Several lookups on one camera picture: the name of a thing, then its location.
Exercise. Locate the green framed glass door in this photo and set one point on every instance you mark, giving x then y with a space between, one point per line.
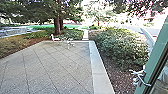
155 63

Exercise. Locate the metal patio table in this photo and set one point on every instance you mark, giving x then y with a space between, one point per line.
69 41

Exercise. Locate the low green hedge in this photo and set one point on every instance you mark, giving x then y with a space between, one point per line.
66 34

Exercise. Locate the white patio chair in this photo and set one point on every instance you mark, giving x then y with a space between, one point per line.
54 38

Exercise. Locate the large outdoor tree trunk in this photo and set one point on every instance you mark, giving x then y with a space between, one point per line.
57 24

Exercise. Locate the green shrub bed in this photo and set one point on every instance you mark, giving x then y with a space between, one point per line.
121 45

